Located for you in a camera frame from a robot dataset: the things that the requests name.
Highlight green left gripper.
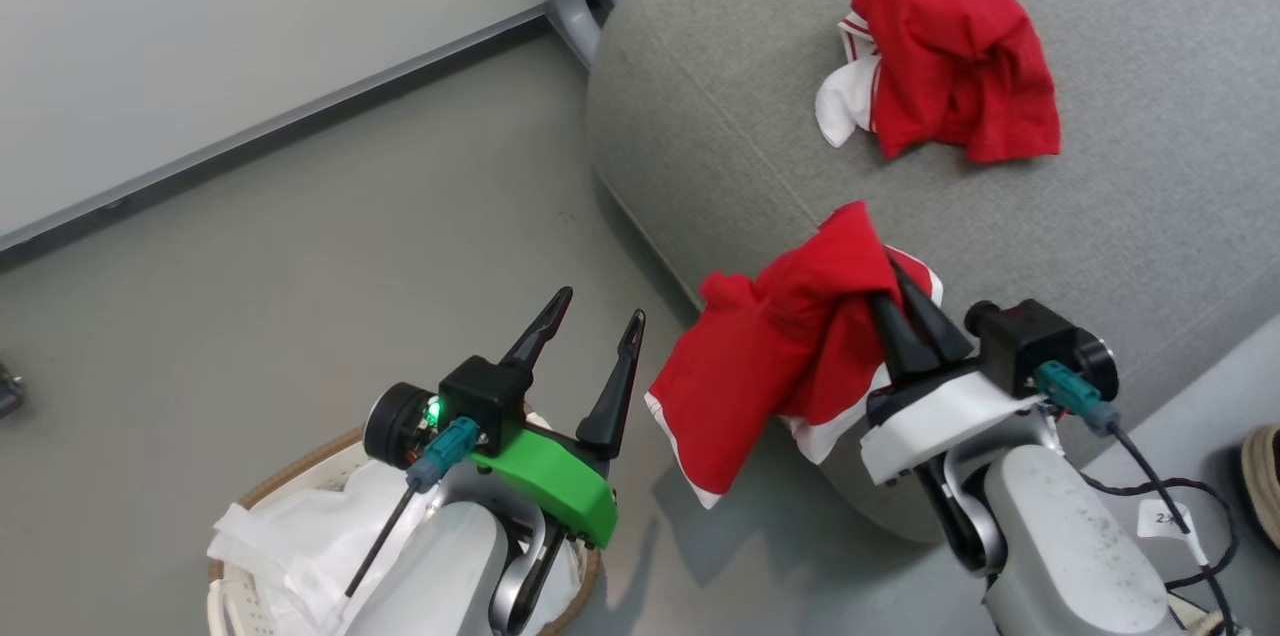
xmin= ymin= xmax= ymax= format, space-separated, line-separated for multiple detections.
xmin=468 ymin=286 xmax=647 ymax=550

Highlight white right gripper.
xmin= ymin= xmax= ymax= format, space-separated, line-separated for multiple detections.
xmin=860 ymin=261 xmax=1047 ymax=488

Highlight red white garment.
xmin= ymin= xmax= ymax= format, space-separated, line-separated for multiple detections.
xmin=645 ymin=201 xmax=945 ymax=511
xmin=815 ymin=0 xmax=1063 ymax=164

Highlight grey fabric sofa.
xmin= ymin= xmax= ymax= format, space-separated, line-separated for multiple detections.
xmin=585 ymin=0 xmax=1280 ymax=545

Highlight brown shoe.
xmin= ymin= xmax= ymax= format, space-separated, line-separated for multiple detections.
xmin=1240 ymin=424 xmax=1280 ymax=553

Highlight black cable teal plug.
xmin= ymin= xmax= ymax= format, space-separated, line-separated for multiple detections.
xmin=1033 ymin=361 xmax=1242 ymax=636
xmin=345 ymin=416 xmax=482 ymax=600

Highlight woven laundry basket white handles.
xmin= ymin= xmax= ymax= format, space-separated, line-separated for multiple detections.
xmin=207 ymin=411 xmax=605 ymax=636

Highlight white cable label tag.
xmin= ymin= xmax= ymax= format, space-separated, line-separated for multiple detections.
xmin=1137 ymin=499 xmax=1207 ymax=567

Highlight grey partition bottom rail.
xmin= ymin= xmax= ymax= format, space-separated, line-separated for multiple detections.
xmin=0 ymin=0 xmax=553 ymax=257

